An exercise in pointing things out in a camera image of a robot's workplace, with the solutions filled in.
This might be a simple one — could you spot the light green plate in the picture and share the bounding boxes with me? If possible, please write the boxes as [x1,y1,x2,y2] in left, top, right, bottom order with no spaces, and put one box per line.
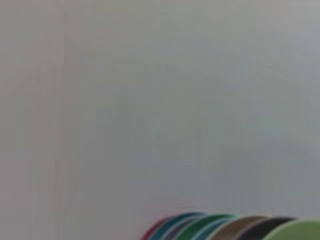
[262,218,320,240]

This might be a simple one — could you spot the teal blue plate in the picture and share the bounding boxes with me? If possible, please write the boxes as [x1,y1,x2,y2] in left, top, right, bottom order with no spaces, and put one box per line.
[149,211,207,240]

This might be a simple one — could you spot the dark green plate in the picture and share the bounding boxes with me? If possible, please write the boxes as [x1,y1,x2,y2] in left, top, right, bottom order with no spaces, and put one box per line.
[173,213,236,240]

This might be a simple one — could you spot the red plate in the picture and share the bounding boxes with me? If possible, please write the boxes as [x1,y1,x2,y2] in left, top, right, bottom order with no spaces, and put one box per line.
[141,216,171,240]

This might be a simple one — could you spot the beige plate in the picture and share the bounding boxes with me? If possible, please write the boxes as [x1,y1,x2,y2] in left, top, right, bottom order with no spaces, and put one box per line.
[212,215,268,240]

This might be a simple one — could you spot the lavender plate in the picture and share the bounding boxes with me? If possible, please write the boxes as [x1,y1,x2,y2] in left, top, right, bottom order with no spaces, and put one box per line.
[236,216,297,240]

